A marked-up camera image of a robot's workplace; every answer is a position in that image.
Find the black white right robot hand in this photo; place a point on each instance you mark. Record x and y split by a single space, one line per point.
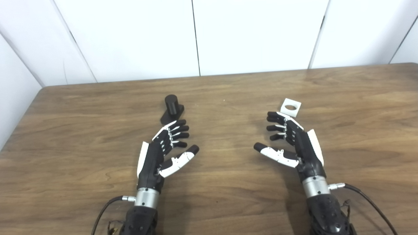
308 153

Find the black peg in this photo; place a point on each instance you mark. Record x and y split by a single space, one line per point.
171 104

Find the white square piece with hole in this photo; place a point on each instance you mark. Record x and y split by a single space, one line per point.
295 111

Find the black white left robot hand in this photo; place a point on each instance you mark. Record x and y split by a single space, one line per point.
151 160

